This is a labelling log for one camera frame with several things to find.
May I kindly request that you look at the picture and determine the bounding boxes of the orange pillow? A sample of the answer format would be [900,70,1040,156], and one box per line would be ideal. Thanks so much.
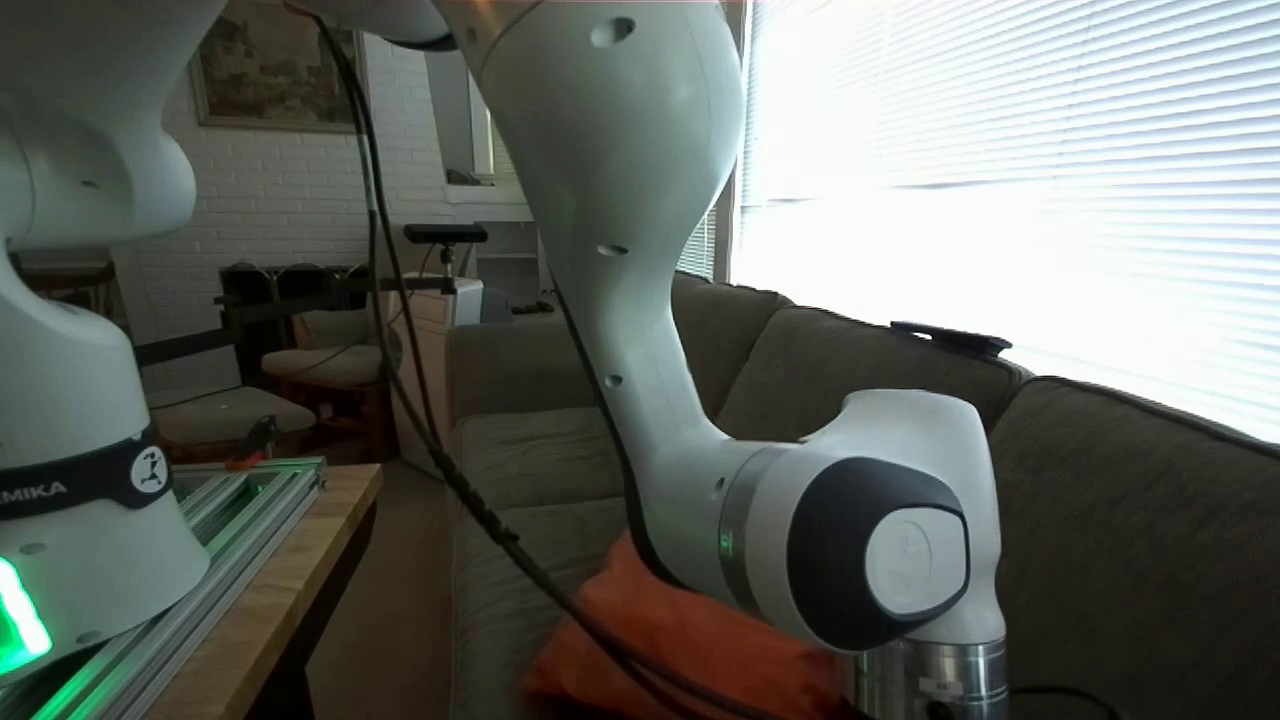
[516,529,862,720]

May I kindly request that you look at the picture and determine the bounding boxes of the grey fabric sofa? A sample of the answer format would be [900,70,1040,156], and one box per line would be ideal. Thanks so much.
[444,271,1280,720]

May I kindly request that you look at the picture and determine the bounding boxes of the small white box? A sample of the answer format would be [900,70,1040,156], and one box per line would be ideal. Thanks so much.
[452,274,489,333]

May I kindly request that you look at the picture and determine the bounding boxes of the white framed window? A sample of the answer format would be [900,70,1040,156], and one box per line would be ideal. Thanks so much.
[425,48,534,191]

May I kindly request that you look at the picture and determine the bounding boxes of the black remote control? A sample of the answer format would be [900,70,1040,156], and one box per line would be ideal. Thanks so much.
[890,314,1017,361]

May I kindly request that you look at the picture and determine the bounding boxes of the wooden chair with cushion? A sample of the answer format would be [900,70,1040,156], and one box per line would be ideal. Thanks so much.
[256,303,407,462]

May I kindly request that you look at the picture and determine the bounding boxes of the beige ottoman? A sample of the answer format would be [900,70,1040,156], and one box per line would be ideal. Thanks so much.
[152,383,322,462]

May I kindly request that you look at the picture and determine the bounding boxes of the wooden table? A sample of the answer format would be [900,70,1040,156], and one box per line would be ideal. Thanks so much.
[136,458,388,720]

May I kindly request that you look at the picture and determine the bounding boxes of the white window blinds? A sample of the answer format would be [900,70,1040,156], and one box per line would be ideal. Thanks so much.
[726,0,1280,447]

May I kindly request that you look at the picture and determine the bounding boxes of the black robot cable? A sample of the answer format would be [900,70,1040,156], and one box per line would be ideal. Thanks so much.
[309,11,1133,720]

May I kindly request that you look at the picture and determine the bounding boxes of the black stereo camera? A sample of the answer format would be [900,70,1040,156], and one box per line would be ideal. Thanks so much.
[401,221,491,249]

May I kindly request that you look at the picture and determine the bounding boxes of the aluminium rail base frame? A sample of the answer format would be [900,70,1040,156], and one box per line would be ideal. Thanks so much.
[0,450,331,720]

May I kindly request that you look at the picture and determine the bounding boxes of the framed wall picture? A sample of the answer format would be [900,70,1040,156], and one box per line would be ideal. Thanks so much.
[186,0,368,135]

